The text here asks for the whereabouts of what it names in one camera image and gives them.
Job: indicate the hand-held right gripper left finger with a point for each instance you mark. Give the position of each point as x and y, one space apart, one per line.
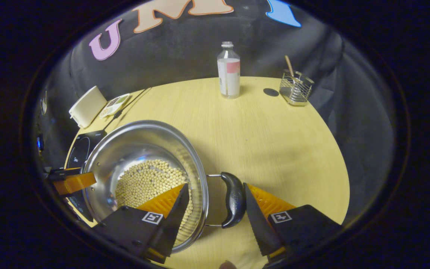
174 216

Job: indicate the pile of yellow soybeans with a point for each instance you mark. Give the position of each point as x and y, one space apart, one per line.
146 181

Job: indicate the white toaster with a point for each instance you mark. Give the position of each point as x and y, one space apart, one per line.
87 106

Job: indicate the black induction cooktop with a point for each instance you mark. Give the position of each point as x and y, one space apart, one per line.
82 149

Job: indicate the clear bottle with pink label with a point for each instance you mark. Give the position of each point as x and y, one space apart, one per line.
228 74

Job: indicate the wooden stick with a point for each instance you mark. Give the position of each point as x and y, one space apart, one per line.
289 65

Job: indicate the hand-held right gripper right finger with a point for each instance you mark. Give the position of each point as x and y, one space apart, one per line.
259 224

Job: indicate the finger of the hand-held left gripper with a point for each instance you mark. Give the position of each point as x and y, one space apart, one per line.
75 183

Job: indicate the white divided bean tray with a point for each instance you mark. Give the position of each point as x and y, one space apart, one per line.
115 105

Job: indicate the small dark round disc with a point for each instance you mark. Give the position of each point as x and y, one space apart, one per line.
271 92

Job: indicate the stainless steel pot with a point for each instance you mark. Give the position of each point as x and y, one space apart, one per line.
140 144

